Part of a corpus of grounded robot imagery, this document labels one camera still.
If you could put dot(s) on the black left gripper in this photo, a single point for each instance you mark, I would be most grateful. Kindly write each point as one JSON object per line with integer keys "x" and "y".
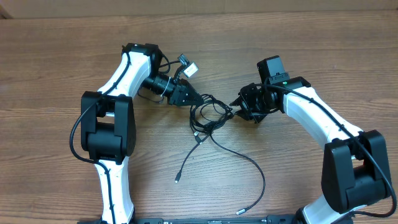
{"x": 182, "y": 89}

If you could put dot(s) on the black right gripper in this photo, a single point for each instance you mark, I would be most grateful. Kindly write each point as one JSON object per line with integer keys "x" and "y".
{"x": 249, "y": 103}

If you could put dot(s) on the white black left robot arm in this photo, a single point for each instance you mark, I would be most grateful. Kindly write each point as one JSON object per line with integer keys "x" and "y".
{"x": 107, "y": 122}

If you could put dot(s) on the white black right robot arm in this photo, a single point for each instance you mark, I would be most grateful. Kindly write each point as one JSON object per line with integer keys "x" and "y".
{"x": 356, "y": 178}

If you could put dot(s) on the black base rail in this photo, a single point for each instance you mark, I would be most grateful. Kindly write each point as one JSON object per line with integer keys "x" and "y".
{"x": 217, "y": 220}

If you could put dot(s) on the cardboard back wall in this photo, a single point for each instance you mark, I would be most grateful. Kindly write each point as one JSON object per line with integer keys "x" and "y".
{"x": 32, "y": 9}

